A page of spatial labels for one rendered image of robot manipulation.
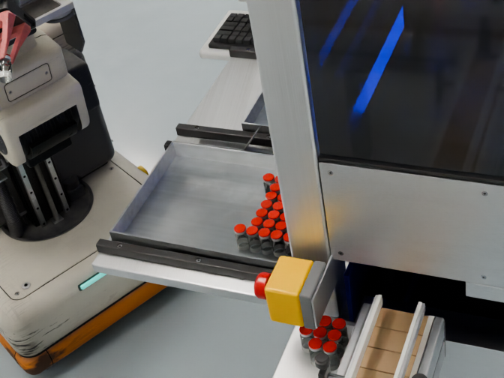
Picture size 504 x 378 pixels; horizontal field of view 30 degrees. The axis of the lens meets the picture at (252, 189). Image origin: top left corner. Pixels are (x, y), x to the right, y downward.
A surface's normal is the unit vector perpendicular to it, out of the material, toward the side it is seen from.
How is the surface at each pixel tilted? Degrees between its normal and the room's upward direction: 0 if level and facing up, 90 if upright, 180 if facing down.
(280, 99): 90
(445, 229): 90
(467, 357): 90
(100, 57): 0
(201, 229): 0
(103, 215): 0
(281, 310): 90
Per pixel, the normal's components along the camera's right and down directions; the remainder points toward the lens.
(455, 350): -0.36, 0.65
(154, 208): -0.15, -0.74
